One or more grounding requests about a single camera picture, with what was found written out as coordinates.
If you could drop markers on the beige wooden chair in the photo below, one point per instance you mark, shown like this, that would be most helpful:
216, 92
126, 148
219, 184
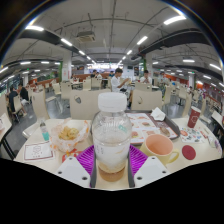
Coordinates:
146, 100
83, 105

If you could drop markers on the ceiling air conditioner unit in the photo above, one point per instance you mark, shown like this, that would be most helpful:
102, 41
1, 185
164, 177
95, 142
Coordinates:
86, 36

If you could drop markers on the white card with red frame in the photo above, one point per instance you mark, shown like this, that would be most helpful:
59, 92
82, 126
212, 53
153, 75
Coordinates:
38, 151

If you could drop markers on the printed paper tray liner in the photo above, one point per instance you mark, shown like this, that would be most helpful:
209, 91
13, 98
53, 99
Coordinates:
143, 128

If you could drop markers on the red sauce packet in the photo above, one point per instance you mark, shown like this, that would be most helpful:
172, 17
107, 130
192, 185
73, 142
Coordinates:
70, 154

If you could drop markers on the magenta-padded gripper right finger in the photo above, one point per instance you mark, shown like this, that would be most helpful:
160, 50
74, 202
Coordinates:
151, 170

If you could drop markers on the flat round red coaster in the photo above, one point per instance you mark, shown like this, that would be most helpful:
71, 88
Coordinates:
188, 152

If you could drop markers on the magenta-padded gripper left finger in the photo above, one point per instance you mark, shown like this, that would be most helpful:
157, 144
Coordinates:
71, 170

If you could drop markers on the ceiling strip lights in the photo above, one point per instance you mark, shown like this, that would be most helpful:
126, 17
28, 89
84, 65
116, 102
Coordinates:
174, 20

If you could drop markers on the colourful printed flyer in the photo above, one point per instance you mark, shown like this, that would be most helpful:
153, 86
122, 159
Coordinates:
191, 135

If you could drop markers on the beige table with black legs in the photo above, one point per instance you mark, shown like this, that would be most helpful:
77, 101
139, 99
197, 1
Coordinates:
4, 125
216, 117

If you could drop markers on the red paper cup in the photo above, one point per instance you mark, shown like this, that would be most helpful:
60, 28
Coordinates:
193, 118

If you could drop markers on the small teal liquid bottle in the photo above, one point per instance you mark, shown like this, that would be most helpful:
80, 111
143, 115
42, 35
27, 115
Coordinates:
44, 133

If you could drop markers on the plastic bag with fried food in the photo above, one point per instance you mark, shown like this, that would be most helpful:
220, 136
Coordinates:
68, 133

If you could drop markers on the crumpled white napkin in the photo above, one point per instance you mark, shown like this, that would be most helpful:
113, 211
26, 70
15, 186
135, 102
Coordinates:
158, 114

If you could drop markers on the group of beige chairs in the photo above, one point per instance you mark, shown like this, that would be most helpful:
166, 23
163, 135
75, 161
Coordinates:
39, 105

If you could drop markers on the clear plastic bottle white cap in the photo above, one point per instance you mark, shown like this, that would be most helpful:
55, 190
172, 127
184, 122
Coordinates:
111, 133

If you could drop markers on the person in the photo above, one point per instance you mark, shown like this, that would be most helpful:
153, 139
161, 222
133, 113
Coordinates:
13, 96
117, 81
23, 93
145, 78

